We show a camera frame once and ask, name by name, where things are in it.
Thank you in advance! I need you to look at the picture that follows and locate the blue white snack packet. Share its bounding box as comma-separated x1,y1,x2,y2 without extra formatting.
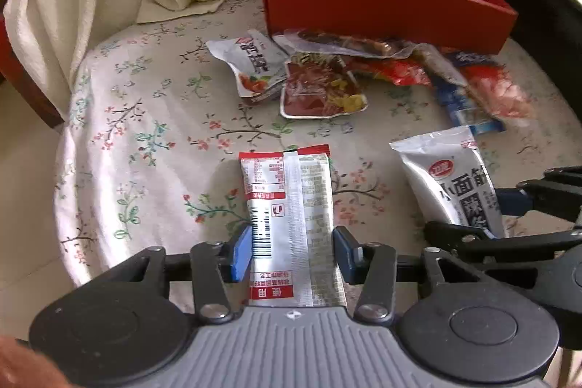
430,75,506,136

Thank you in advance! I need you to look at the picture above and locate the dark meat snack packet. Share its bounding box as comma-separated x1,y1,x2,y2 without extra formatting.
272,29,416,59

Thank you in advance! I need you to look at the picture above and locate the dark red tray snack packet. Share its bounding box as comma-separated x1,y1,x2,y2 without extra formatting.
280,53,368,120

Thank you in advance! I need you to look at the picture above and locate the red white barcode snack packet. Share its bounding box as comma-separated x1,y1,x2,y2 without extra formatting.
239,145,346,307

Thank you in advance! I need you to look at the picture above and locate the blue red tofu snack packet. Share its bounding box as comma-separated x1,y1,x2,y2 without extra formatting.
445,51,535,122

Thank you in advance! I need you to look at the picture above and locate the white grey snack packet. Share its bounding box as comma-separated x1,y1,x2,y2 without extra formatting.
206,29,289,105

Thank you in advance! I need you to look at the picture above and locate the red crinkled snack packet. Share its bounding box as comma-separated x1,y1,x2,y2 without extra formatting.
346,57,432,87

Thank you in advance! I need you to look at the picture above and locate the white gluten strip packet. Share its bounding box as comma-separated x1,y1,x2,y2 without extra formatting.
390,125,505,237

